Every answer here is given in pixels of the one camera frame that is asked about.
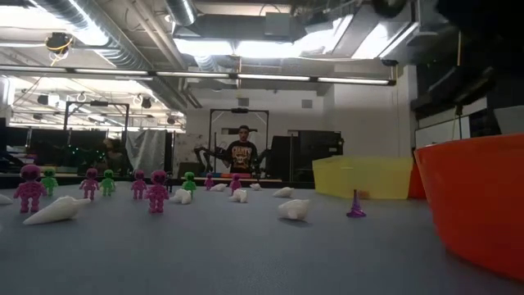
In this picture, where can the grey ceiling unit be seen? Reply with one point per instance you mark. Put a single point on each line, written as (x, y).
(277, 24)

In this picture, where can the large silver ventilation duct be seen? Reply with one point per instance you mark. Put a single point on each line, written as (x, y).
(102, 37)

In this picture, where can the pink skeleton figure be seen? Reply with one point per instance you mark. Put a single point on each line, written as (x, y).
(157, 192)
(89, 184)
(235, 182)
(29, 190)
(139, 186)
(209, 182)

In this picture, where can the black background robot arm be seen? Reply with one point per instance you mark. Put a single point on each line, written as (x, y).
(264, 157)
(204, 152)

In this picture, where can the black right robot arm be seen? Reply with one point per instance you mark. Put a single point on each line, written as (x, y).
(483, 41)

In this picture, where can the translucent yellow plastic tray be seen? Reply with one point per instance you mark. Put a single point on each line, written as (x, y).
(368, 176)

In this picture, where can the long ceiling light strip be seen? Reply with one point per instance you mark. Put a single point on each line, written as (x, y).
(196, 74)

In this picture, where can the purple witch hat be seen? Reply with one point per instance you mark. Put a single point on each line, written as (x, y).
(356, 211)

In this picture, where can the black skeleton figure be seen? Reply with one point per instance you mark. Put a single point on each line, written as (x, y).
(169, 182)

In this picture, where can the small silver ventilation duct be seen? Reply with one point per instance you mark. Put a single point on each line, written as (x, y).
(182, 10)

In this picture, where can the blue-grey table mat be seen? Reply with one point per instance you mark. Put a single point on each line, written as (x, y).
(245, 254)

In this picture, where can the person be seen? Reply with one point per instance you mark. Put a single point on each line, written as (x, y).
(110, 157)
(241, 157)

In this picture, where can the white ghost figure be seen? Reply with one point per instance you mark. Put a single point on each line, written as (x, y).
(294, 209)
(182, 196)
(57, 210)
(218, 187)
(283, 192)
(240, 196)
(256, 187)

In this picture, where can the white rectangular duct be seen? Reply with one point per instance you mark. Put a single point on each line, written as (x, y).
(368, 37)

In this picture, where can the whiteboard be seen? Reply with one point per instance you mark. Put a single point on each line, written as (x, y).
(438, 133)

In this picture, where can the red slotted plastic basket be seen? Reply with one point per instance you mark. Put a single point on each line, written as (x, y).
(414, 184)

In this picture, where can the orange-red round plastic bowl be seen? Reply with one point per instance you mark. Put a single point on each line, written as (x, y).
(483, 205)

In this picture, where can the grey cloth cover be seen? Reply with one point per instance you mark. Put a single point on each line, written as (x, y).
(145, 151)

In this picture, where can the green skeleton figure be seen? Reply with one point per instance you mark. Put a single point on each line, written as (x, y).
(49, 182)
(108, 183)
(189, 180)

